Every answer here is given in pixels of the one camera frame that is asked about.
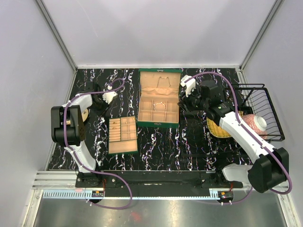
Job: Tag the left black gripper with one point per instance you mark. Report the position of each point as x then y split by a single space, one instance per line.
100 112

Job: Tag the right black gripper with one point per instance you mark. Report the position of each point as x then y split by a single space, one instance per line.
184 102

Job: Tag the beige jewelry tray insert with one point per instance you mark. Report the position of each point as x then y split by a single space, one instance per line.
122 135

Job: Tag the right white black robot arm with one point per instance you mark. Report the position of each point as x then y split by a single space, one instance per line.
270 165

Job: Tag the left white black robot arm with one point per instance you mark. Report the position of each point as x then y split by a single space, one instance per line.
68 127

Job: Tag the green jewelry box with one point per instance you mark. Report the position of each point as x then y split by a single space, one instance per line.
159 97

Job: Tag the woven bamboo tray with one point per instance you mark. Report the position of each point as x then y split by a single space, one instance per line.
216 130

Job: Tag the red patterned ceramic bowl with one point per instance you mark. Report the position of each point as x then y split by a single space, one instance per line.
257 123

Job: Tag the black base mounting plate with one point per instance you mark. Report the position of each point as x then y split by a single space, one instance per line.
110 179

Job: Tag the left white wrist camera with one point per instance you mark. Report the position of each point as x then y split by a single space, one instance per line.
109 96

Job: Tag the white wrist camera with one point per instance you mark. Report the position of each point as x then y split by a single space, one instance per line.
189 83
109 96

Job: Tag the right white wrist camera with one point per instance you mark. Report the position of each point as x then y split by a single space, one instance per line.
189 83

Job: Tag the black wire dish rack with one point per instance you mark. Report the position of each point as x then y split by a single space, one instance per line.
255 99

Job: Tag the aluminium rail front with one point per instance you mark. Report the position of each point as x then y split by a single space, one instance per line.
56 180

